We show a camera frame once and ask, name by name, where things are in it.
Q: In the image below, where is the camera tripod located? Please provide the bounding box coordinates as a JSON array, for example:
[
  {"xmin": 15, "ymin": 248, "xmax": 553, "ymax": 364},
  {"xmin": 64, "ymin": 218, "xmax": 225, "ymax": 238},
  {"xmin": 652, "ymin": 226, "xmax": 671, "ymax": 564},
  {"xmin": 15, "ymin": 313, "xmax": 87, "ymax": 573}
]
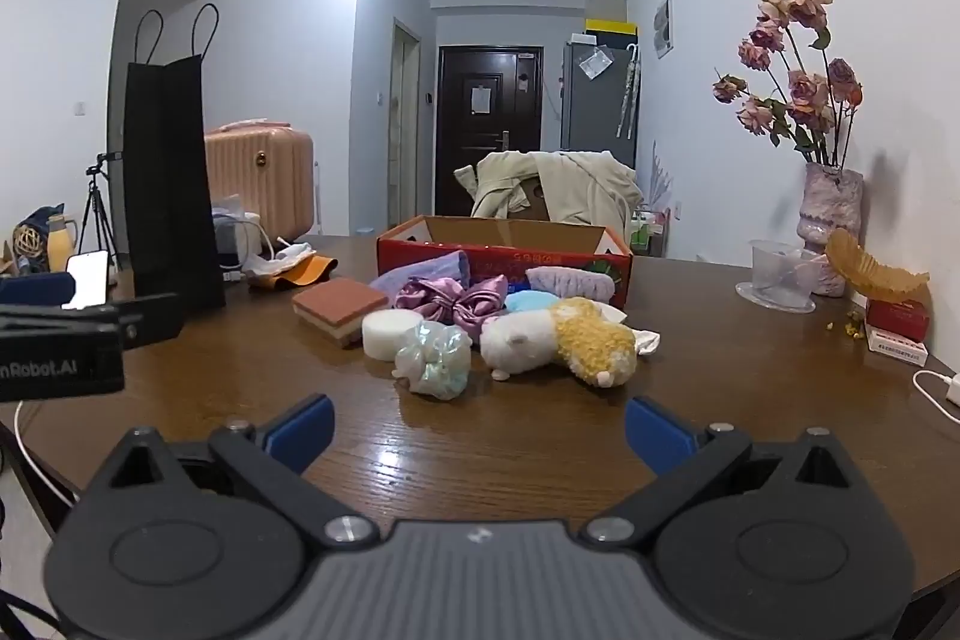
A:
[{"xmin": 76, "ymin": 152, "xmax": 122, "ymax": 271}]

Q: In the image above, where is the yellow thermos bottle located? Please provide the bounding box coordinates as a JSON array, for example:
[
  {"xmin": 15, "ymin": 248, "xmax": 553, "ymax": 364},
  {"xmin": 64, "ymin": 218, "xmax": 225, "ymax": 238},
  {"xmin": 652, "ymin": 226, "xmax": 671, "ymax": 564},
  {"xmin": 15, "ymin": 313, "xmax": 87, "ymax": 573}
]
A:
[{"xmin": 46, "ymin": 213, "xmax": 78, "ymax": 273}]

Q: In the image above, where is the dried pink rose bouquet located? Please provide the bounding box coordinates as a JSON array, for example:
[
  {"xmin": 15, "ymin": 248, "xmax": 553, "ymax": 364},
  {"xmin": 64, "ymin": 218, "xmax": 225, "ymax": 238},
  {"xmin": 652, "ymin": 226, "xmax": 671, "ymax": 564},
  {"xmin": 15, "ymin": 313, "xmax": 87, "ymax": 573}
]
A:
[{"xmin": 711, "ymin": 0, "xmax": 864, "ymax": 170}]

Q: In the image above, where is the wall picture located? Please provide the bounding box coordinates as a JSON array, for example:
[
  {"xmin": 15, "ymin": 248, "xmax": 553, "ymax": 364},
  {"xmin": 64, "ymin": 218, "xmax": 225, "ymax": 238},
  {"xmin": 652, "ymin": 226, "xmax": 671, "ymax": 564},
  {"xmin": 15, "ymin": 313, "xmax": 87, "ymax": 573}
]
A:
[{"xmin": 652, "ymin": 0, "xmax": 674, "ymax": 58}]

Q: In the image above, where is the light blue fluffy plush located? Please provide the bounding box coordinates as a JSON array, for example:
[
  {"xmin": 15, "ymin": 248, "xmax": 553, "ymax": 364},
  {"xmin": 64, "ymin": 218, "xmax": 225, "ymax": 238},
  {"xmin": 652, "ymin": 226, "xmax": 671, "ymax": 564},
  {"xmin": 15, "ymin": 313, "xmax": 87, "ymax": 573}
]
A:
[{"xmin": 505, "ymin": 289, "xmax": 560, "ymax": 314}]

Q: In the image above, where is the orange pouch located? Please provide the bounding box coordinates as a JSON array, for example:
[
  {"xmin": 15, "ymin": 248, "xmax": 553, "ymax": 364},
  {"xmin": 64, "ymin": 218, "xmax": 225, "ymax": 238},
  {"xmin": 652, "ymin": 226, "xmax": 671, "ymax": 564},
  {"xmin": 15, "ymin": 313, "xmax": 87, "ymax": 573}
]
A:
[{"xmin": 247, "ymin": 253, "xmax": 338, "ymax": 291}]

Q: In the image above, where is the iridescent scrunchie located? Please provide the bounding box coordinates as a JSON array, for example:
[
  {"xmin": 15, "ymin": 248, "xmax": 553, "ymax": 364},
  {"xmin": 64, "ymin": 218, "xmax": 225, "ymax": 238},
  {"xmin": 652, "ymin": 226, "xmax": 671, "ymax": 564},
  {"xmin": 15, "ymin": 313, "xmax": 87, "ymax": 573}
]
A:
[{"xmin": 392, "ymin": 320, "xmax": 472, "ymax": 401}]

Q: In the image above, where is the grey refrigerator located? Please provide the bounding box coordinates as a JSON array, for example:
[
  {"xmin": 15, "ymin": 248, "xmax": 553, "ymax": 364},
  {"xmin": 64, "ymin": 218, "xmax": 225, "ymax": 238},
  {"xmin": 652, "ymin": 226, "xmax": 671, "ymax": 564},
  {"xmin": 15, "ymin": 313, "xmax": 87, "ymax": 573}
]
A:
[{"xmin": 560, "ymin": 44, "xmax": 638, "ymax": 167}]

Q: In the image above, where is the white charger cable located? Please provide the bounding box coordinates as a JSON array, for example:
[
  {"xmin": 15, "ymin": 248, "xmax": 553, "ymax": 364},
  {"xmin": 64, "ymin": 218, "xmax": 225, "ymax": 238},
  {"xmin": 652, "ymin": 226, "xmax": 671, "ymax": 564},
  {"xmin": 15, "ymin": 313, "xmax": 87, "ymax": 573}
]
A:
[{"xmin": 913, "ymin": 367, "xmax": 960, "ymax": 424}]

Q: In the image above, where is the black paper bag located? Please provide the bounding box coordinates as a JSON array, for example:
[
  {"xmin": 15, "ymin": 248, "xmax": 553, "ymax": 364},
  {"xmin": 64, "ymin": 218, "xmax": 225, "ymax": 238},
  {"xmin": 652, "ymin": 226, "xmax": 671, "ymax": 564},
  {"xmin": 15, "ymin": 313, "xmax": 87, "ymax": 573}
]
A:
[{"xmin": 122, "ymin": 42, "xmax": 224, "ymax": 315}]

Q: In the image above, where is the beige jacket on chair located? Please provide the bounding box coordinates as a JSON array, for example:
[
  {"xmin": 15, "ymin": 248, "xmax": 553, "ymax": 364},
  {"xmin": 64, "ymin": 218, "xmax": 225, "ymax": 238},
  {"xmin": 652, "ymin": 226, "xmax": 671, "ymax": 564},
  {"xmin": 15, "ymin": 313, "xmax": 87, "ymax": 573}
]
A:
[{"xmin": 454, "ymin": 151, "xmax": 643, "ymax": 241}]

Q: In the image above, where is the pink textured vase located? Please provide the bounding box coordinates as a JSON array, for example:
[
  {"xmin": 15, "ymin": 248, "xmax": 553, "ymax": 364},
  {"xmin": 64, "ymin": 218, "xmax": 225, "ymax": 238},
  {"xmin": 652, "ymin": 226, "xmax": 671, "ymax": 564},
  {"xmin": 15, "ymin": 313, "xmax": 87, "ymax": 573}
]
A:
[{"xmin": 797, "ymin": 163, "xmax": 864, "ymax": 255}]

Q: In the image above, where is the pink suitcase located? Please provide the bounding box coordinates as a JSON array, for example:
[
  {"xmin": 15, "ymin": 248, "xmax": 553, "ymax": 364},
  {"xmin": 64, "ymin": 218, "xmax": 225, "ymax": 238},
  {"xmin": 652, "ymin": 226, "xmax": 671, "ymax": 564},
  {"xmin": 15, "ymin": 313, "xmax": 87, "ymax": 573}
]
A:
[{"xmin": 205, "ymin": 119, "xmax": 314, "ymax": 241}]

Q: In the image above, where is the white power adapter cable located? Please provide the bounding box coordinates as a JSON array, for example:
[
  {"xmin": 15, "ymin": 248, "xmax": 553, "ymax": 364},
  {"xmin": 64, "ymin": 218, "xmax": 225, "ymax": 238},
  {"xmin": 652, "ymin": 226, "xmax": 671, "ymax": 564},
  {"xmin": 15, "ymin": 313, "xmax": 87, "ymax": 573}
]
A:
[{"xmin": 211, "ymin": 193, "xmax": 280, "ymax": 273}]

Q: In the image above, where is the lavender knit cloth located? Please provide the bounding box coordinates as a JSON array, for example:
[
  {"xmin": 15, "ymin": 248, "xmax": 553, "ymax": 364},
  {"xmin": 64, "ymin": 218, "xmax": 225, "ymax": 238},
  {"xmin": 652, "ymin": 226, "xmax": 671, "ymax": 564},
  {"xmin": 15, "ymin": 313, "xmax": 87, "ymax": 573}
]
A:
[{"xmin": 370, "ymin": 250, "xmax": 470, "ymax": 302}]

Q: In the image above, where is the red white cigarette box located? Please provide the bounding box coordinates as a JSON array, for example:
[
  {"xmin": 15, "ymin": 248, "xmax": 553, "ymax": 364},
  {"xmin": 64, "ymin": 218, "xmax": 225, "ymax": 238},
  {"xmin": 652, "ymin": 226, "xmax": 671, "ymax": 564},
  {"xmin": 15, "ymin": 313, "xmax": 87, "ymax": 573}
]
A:
[{"xmin": 866, "ymin": 299, "xmax": 931, "ymax": 367}]

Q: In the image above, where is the white yellow hamster plush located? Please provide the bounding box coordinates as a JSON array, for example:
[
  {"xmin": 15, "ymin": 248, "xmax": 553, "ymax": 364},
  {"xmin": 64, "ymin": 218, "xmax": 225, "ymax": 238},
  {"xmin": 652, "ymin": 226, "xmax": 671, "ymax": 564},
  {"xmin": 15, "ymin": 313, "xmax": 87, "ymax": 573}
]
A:
[{"xmin": 480, "ymin": 298, "xmax": 638, "ymax": 390}]

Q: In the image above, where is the dark entrance door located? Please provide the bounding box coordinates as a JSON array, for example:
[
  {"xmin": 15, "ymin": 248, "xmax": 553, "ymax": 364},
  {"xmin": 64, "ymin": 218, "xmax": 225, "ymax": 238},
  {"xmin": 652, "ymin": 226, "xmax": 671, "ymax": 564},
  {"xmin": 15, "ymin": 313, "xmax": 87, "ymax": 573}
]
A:
[{"xmin": 434, "ymin": 46, "xmax": 544, "ymax": 216}]

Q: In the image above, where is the white crumpled cloth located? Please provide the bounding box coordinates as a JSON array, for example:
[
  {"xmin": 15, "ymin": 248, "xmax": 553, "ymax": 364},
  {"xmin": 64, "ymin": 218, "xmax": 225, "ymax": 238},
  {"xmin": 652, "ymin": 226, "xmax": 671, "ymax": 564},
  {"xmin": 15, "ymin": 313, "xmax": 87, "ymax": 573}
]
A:
[{"xmin": 241, "ymin": 242, "xmax": 316, "ymax": 278}]

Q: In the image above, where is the purple satin scrunchie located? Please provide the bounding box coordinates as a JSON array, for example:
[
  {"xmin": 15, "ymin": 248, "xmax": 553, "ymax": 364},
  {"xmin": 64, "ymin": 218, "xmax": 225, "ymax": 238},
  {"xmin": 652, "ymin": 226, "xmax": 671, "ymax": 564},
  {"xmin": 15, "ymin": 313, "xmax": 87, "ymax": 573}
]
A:
[{"xmin": 394, "ymin": 275, "xmax": 508, "ymax": 344}]

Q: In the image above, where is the yellow box on fridge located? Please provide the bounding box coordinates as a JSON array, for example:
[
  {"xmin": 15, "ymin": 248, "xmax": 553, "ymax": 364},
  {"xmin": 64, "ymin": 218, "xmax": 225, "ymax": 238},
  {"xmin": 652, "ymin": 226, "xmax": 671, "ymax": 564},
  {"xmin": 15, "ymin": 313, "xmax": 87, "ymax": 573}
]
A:
[{"xmin": 584, "ymin": 18, "xmax": 640, "ymax": 50}]

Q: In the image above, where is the red cardboard box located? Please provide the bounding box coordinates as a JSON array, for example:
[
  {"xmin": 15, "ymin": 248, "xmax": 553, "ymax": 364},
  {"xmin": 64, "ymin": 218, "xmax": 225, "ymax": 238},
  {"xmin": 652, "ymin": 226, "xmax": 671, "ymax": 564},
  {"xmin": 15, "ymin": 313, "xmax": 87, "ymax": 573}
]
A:
[{"xmin": 376, "ymin": 216, "xmax": 633, "ymax": 305}]

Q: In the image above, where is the lilac fluffy headband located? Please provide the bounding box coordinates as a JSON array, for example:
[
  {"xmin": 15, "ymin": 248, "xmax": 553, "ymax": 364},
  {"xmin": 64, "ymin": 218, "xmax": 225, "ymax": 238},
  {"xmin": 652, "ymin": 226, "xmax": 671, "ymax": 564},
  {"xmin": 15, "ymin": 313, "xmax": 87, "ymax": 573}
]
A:
[{"xmin": 526, "ymin": 266, "xmax": 617, "ymax": 304}]

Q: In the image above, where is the clear glass bowl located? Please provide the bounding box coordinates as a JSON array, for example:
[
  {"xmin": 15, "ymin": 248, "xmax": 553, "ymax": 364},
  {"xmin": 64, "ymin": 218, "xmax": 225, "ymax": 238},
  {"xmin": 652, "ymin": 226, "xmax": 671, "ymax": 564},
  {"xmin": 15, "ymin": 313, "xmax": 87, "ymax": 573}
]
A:
[{"xmin": 736, "ymin": 241, "xmax": 825, "ymax": 314}]

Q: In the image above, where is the orange scrubbing sponge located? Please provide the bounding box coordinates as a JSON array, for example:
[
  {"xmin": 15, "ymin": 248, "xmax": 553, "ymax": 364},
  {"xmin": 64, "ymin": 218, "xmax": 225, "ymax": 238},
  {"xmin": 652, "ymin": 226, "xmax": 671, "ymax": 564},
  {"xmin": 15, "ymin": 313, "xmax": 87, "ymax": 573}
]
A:
[{"xmin": 291, "ymin": 278, "xmax": 389, "ymax": 347}]

